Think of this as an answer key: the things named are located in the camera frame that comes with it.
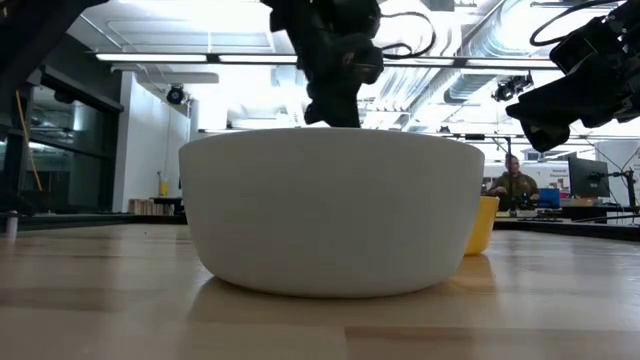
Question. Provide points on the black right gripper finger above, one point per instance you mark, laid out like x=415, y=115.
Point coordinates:
x=547, y=136
x=545, y=107

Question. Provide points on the blue plastic bin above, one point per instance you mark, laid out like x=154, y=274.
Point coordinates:
x=549, y=198

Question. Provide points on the large white bowl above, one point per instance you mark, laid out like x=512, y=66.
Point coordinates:
x=330, y=215

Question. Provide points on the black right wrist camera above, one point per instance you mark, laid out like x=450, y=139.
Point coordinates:
x=580, y=45

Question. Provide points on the person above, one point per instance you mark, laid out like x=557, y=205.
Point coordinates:
x=514, y=187

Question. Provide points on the yellow bottle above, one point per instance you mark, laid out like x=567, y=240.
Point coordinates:
x=163, y=186

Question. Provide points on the silver ventilation duct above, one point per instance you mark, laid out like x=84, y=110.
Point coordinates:
x=475, y=75

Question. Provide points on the black computer monitor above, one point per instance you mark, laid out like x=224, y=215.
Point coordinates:
x=589, y=177

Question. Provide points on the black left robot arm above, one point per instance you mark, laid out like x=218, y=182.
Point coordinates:
x=325, y=17

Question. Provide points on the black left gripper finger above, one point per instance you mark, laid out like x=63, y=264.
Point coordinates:
x=316, y=105
x=345, y=107

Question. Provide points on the black ceiling camera rig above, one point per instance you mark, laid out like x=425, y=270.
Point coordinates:
x=512, y=86

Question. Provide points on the small white post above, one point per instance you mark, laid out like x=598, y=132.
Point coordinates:
x=12, y=225

